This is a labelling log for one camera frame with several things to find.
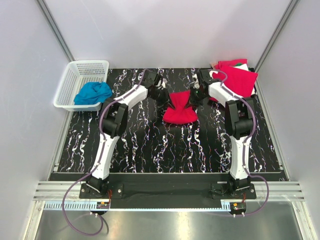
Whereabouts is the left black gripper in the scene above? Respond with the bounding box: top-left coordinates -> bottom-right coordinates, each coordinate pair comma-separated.
150,87 -> 176,111

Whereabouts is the aluminium front rail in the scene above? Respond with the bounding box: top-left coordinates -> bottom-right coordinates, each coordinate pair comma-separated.
33,181 -> 305,212

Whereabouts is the right aluminium corner post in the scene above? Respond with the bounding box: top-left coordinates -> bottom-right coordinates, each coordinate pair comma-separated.
254,0 -> 301,71

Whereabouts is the right small controller board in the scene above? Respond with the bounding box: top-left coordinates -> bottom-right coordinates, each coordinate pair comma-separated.
231,202 -> 247,212

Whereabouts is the small controller board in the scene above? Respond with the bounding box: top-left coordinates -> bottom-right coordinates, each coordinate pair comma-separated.
96,202 -> 110,209
231,202 -> 247,212

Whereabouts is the left small controller board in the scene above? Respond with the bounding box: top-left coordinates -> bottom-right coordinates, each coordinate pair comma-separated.
96,202 -> 110,209

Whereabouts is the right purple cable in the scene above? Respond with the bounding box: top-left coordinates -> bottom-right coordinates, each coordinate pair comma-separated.
204,69 -> 270,218

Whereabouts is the purple cable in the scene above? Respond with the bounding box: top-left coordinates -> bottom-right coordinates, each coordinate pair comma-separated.
61,68 -> 151,236
204,69 -> 270,218

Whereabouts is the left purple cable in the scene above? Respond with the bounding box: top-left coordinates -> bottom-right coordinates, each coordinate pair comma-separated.
61,68 -> 151,236

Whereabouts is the stack of folded shirts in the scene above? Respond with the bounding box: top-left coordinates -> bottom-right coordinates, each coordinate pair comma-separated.
209,59 -> 255,81

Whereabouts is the blue crumpled t-shirt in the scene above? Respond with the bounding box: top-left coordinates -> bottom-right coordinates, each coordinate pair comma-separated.
74,82 -> 113,105

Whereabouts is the aluminium corner post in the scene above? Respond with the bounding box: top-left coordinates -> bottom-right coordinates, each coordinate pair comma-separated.
254,0 -> 301,71
35,0 -> 75,62

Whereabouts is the folded red t-shirt on stack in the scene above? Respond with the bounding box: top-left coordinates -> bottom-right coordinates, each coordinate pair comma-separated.
219,64 -> 258,98

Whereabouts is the red t-shirt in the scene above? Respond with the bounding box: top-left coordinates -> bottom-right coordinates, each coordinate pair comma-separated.
219,64 -> 258,98
163,90 -> 198,125

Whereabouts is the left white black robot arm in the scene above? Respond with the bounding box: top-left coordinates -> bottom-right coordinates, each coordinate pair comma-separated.
85,69 -> 173,198

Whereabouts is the white plastic basket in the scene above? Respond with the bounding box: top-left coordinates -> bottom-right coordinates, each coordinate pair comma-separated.
53,60 -> 110,112

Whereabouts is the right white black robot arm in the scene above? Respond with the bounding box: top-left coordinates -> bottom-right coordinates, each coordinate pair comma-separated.
184,69 -> 256,199

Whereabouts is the left aluminium corner post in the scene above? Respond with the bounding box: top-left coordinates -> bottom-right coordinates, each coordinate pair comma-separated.
35,0 -> 75,62

